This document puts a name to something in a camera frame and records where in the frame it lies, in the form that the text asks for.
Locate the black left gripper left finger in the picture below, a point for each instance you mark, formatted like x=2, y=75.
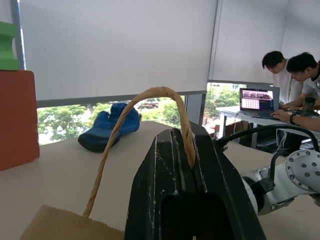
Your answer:
x=150, y=190

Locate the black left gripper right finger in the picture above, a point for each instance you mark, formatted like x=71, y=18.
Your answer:
x=225, y=180

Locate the blue plush toy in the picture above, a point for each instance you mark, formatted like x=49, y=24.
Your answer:
x=110, y=130

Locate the cardboard box under desk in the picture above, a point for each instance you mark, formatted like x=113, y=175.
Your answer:
x=232, y=128

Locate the white desk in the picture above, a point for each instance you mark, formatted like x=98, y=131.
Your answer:
x=232, y=111

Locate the open laptop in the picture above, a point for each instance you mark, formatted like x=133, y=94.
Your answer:
x=257, y=100

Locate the dark cup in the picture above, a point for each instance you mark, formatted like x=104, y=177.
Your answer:
x=309, y=106

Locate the person in plain white shirt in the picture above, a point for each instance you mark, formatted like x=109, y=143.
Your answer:
x=285, y=80

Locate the person with glasses and watch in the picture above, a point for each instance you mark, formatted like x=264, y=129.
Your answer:
x=306, y=72

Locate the narrow white roller blind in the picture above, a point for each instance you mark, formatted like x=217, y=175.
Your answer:
x=247, y=42

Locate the wide white roller blind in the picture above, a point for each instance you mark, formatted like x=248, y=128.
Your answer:
x=117, y=47

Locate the orange block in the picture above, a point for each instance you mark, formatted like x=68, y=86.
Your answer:
x=16, y=117

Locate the green block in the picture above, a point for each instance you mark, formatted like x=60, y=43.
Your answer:
x=7, y=47

